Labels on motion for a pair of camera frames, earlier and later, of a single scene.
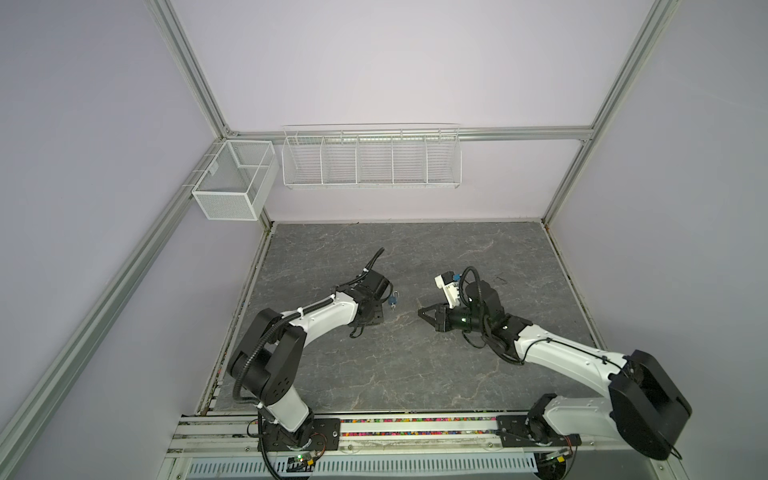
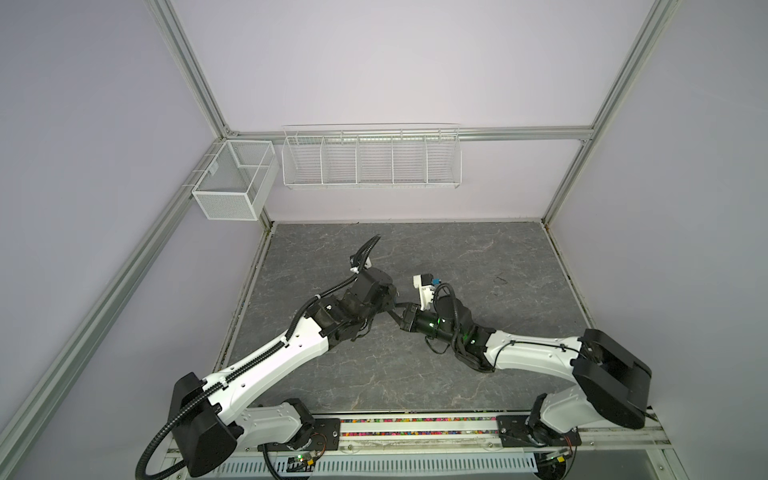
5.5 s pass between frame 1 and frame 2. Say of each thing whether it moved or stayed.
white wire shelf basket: stayed
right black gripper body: moved
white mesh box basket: stayed
